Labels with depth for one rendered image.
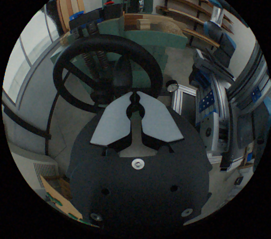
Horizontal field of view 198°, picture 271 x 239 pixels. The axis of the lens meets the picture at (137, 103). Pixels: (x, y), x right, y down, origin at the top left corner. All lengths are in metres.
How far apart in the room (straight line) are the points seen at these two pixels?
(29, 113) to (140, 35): 1.54
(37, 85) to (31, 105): 0.31
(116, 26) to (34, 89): 1.47
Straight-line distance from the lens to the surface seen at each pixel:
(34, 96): 1.57
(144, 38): 0.33
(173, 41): 0.35
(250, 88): 0.56
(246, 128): 0.39
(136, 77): 0.44
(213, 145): 0.32
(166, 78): 0.53
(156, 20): 0.47
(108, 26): 0.22
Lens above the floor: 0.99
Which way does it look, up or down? 63 degrees down
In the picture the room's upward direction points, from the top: straight up
